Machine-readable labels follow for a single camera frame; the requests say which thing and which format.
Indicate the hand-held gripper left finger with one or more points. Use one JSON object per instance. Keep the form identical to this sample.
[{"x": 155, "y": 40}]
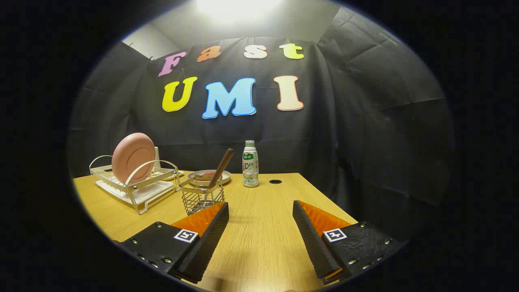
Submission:
[{"x": 206, "y": 247}]

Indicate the pink plate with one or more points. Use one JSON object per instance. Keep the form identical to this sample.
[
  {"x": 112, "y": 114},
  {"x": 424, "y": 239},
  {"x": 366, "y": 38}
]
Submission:
[{"x": 131, "y": 156}]

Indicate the beige round plate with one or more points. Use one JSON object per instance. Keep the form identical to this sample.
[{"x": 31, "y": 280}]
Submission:
[{"x": 196, "y": 174}]

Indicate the white bottle green label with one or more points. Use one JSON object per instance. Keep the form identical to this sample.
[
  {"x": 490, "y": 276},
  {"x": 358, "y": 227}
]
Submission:
[{"x": 250, "y": 166}]

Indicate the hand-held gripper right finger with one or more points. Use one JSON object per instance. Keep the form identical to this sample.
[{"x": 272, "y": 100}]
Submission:
[{"x": 314, "y": 243}]

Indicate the red meat slice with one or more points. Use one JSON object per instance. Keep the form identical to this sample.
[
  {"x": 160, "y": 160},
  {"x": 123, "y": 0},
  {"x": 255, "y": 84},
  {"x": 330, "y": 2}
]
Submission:
[{"x": 206, "y": 175}]

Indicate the white drip tray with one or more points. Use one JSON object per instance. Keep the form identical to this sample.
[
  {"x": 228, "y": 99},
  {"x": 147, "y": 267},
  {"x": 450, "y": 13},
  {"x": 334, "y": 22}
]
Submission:
[{"x": 156, "y": 190}]

